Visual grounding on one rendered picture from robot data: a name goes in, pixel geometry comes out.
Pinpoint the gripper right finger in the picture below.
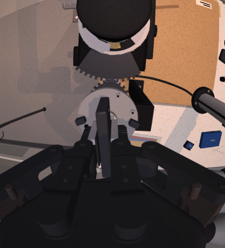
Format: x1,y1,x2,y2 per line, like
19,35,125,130
104,98,225,226

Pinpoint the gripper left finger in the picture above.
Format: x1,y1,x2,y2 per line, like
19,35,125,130
0,98,105,224

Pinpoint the orange cork mat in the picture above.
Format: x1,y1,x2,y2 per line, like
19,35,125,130
98,0,221,108

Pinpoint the black round body cap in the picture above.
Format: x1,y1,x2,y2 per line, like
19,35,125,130
76,0,153,42

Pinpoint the blue black memory card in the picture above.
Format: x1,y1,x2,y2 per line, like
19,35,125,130
183,140,195,151

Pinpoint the blue flat box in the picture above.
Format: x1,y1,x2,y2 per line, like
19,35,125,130
199,130,223,149

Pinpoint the colour chart card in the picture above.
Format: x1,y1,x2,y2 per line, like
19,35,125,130
128,133,163,146

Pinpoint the thin black rod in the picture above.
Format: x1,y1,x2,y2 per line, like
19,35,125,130
0,107,47,134

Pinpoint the black flanged stand tube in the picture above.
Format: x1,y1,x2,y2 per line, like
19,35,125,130
191,86,225,134

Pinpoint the dark grey toothed sector plate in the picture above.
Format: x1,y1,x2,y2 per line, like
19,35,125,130
74,49,141,80

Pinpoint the brown tape strip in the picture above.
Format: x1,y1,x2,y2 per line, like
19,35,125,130
155,4,180,10

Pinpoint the white label card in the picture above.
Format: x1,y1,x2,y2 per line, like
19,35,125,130
196,0,212,9

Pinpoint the black cable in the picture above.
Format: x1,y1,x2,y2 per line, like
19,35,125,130
138,75,194,97

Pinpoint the black studio camera body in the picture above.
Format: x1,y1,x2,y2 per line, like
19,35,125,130
73,0,158,73

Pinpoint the silver camera mount ring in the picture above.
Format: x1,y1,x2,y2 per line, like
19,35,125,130
78,18,151,56

